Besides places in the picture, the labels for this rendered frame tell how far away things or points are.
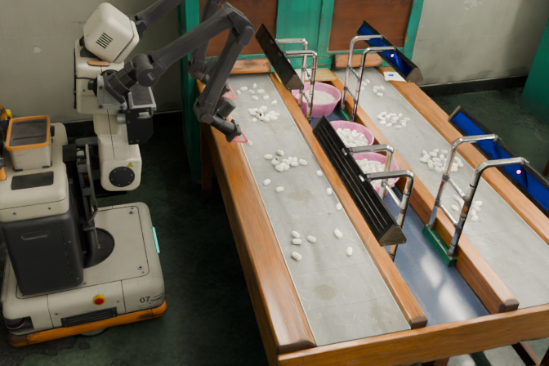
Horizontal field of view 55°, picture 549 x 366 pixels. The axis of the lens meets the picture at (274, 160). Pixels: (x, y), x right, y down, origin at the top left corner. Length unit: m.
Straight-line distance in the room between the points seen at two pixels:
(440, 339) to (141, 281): 1.29
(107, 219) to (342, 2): 1.71
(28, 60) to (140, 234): 1.61
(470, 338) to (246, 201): 0.91
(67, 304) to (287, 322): 1.12
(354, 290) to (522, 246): 0.70
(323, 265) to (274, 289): 0.22
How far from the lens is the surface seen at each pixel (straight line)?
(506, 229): 2.21
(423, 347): 1.79
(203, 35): 1.89
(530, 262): 2.11
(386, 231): 1.48
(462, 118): 2.14
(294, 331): 1.62
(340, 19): 3.10
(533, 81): 4.94
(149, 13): 2.29
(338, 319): 1.70
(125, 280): 2.44
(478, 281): 1.96
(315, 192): 2.15
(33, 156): 2.21
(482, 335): 1.89
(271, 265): 1.79
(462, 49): 4.83
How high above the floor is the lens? 2.03
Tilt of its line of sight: 34 degrees down
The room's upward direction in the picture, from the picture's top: 4 degrees clockwise
